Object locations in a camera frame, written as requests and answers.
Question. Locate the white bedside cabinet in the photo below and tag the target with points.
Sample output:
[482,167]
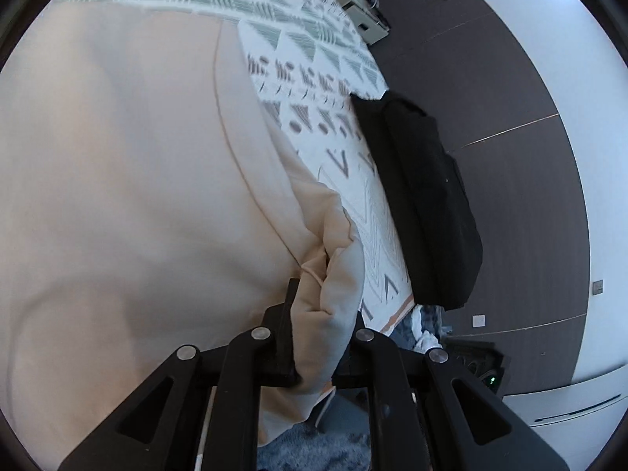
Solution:
[367,19]

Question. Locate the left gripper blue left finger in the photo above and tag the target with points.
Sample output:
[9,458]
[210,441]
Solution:
[279,369]

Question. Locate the white cloth on rug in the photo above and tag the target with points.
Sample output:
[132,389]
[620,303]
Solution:
[426,324]

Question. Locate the dark blue shaggy rug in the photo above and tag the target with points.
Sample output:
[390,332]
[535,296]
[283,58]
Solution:
[334,437]

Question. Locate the beige hooded jacket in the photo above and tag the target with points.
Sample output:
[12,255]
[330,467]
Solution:
[148,201]

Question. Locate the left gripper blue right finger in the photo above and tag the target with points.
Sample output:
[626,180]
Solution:
[350,371]

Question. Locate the patterned white bed cover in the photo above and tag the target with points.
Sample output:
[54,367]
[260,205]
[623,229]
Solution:
[307,62]

